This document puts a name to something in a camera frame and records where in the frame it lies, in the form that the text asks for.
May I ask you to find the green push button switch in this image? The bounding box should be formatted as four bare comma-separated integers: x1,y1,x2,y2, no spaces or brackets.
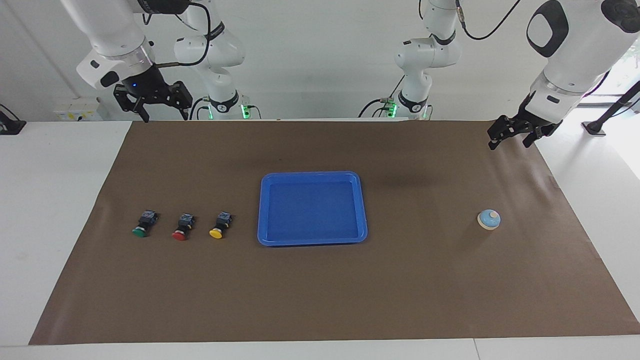
131,210,161,238

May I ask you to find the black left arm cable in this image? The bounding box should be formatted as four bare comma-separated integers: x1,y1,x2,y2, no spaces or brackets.
454,0,523,41

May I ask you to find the red push button switch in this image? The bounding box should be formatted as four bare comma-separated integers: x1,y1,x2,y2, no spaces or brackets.
171,213,196,242

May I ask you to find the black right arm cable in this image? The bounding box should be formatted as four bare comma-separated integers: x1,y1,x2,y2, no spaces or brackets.
142,0,212,69

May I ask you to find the black right base cable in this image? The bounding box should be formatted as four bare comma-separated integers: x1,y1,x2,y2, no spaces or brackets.
188,97,210,121

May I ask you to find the black base cable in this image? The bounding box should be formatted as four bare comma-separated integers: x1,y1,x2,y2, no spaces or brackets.
188,97,210,121
358,75,406,119

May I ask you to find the brown table mat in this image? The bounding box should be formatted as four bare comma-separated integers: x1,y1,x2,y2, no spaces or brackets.
28,120,640,346

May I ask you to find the black left base cable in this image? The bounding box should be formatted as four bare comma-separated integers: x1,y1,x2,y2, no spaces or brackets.
358,75,406,119

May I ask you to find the white power socket box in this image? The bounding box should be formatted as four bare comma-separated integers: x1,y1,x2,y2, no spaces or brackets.
54,97,104,122

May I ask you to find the black camera stand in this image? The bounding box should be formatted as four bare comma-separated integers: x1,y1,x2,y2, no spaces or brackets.
581,80,640,137

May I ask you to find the black clamp mount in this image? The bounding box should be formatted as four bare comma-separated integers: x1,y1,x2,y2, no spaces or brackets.
0,104,27,136

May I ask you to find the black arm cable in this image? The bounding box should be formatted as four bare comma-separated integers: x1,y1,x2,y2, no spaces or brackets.
142,0,212,69
454,0,523,41

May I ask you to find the light blue call bell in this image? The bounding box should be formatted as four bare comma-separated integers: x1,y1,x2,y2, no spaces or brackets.
477,209,502,231

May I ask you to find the blue plastic tray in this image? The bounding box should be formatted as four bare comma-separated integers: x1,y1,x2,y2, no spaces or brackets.
257,171,369,247

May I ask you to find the yellow push button switch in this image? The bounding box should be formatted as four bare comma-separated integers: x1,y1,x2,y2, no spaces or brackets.
209,211,234,240

